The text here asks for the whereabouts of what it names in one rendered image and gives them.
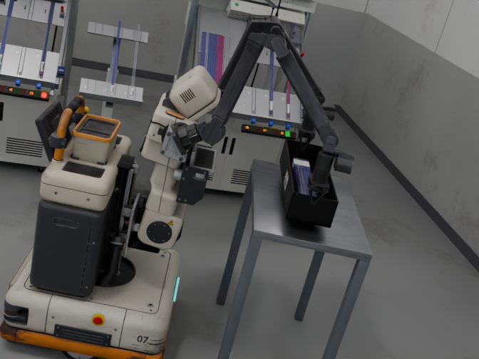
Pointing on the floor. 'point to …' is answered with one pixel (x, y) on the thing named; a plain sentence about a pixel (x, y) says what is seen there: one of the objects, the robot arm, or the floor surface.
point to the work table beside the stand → (261, 214)
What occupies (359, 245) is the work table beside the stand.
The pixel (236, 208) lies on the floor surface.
